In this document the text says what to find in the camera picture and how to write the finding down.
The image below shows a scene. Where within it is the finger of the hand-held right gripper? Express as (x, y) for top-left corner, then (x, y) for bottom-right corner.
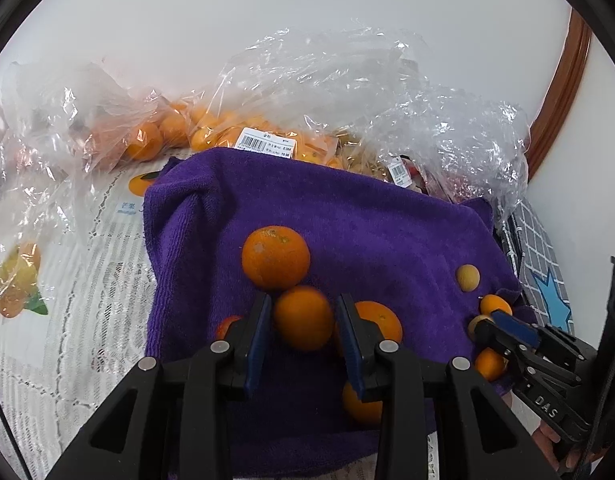
(490, 310), (553, 352)
(473, 319), (538, 377)

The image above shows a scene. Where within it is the small white price label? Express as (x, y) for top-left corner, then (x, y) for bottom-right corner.
(387, 157), (413, 188)

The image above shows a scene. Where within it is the large white price label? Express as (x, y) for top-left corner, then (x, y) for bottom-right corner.
(236, 127), (296, 159)

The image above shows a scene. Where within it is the large clear plastic bag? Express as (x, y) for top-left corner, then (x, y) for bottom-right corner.
(208, 17), (531, 221)

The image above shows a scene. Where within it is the pile of bagged mandarins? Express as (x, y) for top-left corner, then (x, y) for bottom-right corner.
(188, 102), (343, 168)

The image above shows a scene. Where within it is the crumpled clear plastic bag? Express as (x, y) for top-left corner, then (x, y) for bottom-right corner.
(0, 150), (96, 318)

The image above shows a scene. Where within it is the person's right hand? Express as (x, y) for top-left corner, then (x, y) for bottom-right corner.
(532, 417), (608, 476)

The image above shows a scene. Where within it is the pinkish plastic bag of oranges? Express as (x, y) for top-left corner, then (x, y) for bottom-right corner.
(2, 62), (198, 173)

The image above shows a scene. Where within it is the bag of brown longans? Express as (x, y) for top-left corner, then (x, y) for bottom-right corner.
(337, 130), (413, 186)

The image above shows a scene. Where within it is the large orange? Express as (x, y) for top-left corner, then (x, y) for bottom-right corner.
(242, 226), (311, 291)

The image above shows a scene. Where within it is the purple towel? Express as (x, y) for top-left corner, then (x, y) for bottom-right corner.
(144, 147), (525, 480)

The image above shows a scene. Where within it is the small orange kumquat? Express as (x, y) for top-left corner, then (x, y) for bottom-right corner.
(473, 347), (508, 382)
(480, 294), (513, 317)

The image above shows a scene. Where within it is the brown wooden door frame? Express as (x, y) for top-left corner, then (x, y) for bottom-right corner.
(527, 7), (593, 176)

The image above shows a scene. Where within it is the grey checked cloth blue star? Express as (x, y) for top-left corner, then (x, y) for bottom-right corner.
(507, 200), (575, 333)

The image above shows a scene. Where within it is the red packaged fruit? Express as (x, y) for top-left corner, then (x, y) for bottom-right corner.
(407, 157), (463, 202)

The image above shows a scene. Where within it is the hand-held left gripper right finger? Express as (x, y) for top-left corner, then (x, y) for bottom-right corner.
(336, 292), (561, 480)

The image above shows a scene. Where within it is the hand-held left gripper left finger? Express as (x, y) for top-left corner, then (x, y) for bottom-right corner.
(45, 292), (273, 480)

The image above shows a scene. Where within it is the red-orange round fruit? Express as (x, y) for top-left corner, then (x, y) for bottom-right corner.
(216, 315), (243, 341)

